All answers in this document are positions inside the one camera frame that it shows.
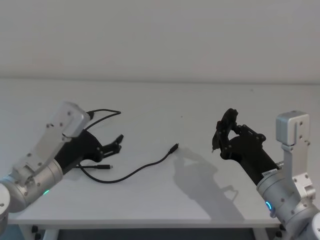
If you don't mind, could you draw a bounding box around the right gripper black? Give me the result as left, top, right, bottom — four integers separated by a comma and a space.
210, 107, 279, 187

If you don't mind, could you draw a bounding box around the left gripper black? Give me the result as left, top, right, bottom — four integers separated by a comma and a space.
53, 129, 125, 176

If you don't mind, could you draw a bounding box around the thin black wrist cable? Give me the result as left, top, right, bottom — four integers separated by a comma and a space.
82, 108, 122, 132

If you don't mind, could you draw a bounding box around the black cable with plugs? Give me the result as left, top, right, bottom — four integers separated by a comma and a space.
75, 142, 180, 184

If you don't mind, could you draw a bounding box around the white table frame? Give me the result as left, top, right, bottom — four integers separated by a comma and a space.
18, 223, 293, 240

